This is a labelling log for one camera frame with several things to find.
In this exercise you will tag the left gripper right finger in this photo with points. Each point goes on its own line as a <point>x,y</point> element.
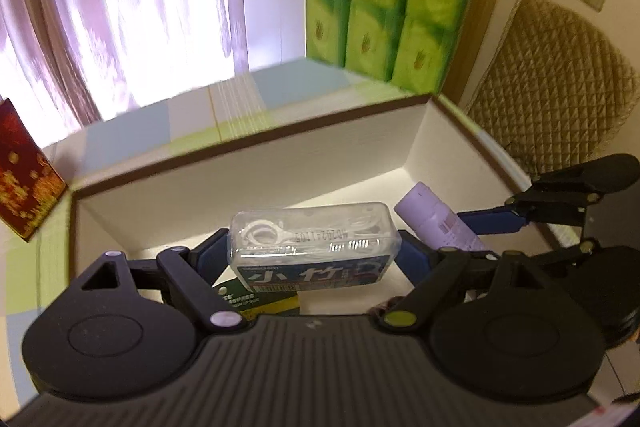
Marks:
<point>440,279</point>

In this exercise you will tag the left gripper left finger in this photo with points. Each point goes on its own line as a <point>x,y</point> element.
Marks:
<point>185,278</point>

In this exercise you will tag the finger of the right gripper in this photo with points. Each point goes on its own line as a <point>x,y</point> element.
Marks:
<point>493,221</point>
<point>561,265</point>

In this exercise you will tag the dark green mask packet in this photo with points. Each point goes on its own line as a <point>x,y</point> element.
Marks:
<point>251,304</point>

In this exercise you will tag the purple lotion tube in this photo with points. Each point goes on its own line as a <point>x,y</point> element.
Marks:
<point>435,224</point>

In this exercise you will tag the clear dental floss box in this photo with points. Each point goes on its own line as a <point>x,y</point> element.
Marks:
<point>312,248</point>

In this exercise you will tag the dark purple velvet scrunchie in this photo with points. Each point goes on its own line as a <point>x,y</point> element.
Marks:
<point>381,309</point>

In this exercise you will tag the brown cardboard storage box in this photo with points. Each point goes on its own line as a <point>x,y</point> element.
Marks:
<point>367,154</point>

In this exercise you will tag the red gold gift box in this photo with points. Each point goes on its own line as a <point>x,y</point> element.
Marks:
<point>30,186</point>

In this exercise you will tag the checkered tablecloth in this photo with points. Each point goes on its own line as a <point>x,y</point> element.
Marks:
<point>34,273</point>

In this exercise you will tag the pink patterned curtain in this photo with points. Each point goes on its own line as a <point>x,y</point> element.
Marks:
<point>66,64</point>

